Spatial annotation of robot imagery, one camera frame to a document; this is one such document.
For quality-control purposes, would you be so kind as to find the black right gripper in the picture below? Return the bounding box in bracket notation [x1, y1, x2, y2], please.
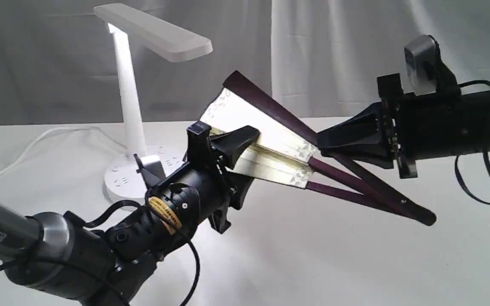
[317, 74, 490, 178]

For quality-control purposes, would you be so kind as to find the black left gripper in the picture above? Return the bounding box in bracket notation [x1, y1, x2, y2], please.
[145, 121, 260, 235]

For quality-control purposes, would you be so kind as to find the paper folding fan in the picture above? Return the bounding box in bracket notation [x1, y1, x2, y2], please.
[199, 71, 437, 226]

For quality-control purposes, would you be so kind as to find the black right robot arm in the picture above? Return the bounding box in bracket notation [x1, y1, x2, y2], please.
[317, 74, 490, 179]

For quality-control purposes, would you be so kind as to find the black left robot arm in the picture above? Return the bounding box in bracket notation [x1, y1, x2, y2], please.
[0, 121, 260, 306]

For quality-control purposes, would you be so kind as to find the white desk lamp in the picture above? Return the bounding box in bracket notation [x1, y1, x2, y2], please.
[94, 3, 213, 203]

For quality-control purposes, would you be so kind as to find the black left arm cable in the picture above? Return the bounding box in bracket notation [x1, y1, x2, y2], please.
[0, 183, 202, 306]

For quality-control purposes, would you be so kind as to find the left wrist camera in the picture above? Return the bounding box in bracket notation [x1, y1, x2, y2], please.
[134, 154, 166, 189]

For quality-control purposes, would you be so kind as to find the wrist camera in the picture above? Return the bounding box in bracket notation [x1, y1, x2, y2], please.
[134, 154, 166, 189]
[403, 34, 460, 95]

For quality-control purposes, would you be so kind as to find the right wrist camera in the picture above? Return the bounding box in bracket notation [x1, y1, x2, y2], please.
[403, 34, 460, 95]

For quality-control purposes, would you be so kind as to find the white power cable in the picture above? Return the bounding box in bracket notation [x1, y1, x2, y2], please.
[0, 126, 127, 181]

